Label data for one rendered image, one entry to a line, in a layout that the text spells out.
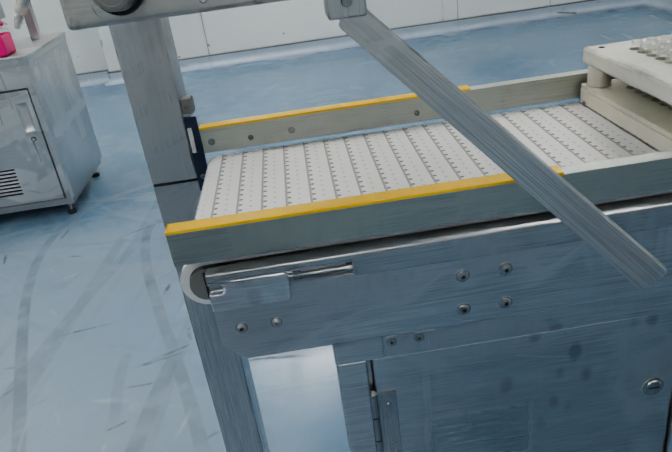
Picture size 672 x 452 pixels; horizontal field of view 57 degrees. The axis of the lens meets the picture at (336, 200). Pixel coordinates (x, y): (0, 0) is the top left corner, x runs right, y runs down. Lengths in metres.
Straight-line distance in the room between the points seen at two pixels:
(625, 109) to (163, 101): 0.53
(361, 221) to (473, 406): 0.31
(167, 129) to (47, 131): 2.23
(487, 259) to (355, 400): 0.23
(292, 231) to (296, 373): 1.31
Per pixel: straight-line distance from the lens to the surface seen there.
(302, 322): 0.58
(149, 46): 0.78
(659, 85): 0.69
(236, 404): 1.03
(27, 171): 3.12
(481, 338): 0.68
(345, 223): 0.52
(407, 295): 0.58
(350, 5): 0.47
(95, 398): 1.96
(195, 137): 0.79
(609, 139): 0.73
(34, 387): 2.11
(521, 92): 0.82
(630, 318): 0.75
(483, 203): 0.54
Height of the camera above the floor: 1.18
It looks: 26 degrees down
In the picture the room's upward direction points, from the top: 8 degrees counter-clockwise
